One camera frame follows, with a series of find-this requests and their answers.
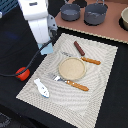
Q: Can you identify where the black cable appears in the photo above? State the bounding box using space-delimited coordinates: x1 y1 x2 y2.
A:
0 33 58 78

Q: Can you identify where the knife with wooden handle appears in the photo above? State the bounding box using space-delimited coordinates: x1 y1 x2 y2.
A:
61 52 101 65

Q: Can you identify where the fork with wooden handle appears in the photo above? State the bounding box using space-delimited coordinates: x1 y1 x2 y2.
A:
49 74 89 91

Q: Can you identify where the beige woven placemat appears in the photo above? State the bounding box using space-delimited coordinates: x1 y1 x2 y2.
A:
17 33 117 128

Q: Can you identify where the large grey pot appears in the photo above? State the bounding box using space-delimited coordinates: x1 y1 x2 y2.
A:
84 2 108 25

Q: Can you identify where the small grey pot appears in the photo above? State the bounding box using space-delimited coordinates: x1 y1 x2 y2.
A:
60 4 80 21

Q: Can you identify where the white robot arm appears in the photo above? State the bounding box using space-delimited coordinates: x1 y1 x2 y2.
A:
18 0 57 44

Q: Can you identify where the beige bowl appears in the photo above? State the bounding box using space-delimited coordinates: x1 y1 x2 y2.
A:
121 7 128 30

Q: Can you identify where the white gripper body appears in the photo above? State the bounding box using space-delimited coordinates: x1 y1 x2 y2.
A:
35 13 59 48

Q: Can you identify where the round beige plate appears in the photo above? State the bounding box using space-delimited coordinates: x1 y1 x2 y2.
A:
58 57 86 80

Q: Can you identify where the red toy tomato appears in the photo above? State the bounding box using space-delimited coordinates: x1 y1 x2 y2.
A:
17 67 30 81

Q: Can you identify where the light blue toy carton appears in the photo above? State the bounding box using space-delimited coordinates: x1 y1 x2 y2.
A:
40 43 53 55

